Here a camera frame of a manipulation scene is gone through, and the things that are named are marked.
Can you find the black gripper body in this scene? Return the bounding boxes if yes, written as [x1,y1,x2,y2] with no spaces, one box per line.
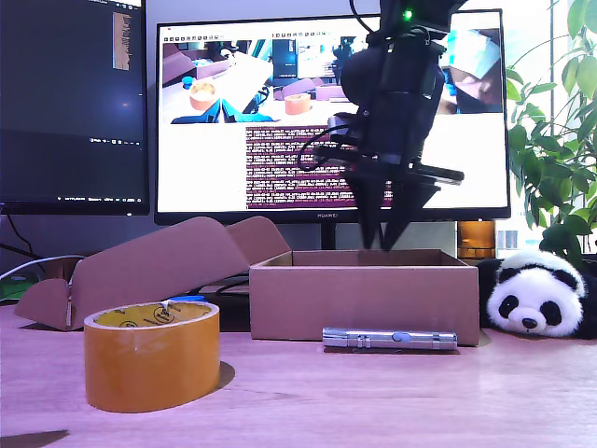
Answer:
[312,144,466,190]

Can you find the brown cardboard box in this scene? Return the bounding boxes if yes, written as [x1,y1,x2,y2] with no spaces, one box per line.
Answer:
[13,215,480,347]

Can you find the amber glass bottle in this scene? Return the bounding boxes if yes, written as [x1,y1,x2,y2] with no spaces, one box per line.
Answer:
[455,219,496,260]

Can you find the green leafy plant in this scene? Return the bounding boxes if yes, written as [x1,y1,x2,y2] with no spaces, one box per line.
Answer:
[506,0,597,262]

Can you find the silver metal flashlight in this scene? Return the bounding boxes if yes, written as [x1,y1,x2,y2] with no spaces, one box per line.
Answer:
[321,326,458,352]

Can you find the black and white panda plush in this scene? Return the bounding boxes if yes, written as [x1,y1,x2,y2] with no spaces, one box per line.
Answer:
[476,250,597,341]

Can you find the Huawei computer monitor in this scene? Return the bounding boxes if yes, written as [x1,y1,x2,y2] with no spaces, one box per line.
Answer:
[153,7,512,227]

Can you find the brown packing tape roll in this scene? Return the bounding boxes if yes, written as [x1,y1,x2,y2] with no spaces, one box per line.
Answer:
[83,301,222,414]

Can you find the dark computer monitor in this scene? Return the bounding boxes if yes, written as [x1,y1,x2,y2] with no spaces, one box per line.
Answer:
[0,0,151,217]

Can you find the black camera cable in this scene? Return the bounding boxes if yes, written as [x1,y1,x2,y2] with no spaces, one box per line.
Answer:
[297,124,360,173]

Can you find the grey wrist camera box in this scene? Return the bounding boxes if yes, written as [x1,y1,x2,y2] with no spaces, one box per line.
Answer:
[326,115,365,142]

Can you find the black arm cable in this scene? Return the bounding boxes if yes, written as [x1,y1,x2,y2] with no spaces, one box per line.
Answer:
[348,0,384,44]

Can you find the white cable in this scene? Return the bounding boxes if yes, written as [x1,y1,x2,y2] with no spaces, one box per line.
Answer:
[0,255,85,282]

